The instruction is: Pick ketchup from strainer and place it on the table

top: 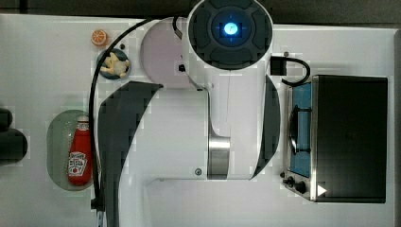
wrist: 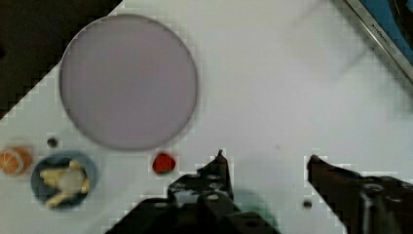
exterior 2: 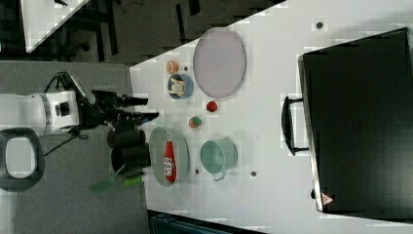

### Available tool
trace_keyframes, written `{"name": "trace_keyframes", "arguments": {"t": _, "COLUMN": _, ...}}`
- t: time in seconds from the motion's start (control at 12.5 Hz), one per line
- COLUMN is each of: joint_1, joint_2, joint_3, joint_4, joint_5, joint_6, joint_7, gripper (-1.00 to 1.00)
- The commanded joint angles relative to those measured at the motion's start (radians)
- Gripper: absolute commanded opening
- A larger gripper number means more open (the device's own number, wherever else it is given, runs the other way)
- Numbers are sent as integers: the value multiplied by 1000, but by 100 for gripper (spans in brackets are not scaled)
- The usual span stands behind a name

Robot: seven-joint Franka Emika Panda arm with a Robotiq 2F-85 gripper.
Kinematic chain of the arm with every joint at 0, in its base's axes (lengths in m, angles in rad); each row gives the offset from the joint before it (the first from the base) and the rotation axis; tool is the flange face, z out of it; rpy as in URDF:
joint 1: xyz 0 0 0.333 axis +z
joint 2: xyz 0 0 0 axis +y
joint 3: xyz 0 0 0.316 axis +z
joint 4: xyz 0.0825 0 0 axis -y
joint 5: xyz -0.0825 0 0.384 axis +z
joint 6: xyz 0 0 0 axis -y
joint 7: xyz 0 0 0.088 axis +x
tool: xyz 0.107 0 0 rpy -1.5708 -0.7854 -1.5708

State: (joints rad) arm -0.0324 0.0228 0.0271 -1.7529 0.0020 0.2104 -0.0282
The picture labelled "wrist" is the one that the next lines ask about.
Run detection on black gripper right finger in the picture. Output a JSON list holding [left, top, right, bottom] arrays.
[[307, 155, 413, 234]]

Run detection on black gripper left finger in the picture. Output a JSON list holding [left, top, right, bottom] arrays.
[[104, 152, 281, 234]]

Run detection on red toy strawberry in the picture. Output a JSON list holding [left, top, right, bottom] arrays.
[[152, 153, 176, 175]]

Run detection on yellow toy food pieces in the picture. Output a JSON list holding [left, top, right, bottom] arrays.
[[40, 160, 91, 209]]

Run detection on large lilac round plate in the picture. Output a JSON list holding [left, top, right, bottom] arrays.
[[59, 15, 199, 150]]

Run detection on blue bowl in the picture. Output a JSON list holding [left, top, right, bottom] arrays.
[[30, 151, 98, 211]]

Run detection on silver toaster oven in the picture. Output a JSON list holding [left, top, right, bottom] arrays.
[[343, 0, 413, 80]]

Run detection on toy orange slice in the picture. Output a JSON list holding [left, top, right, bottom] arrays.
[[0, 147, 32, 176]]

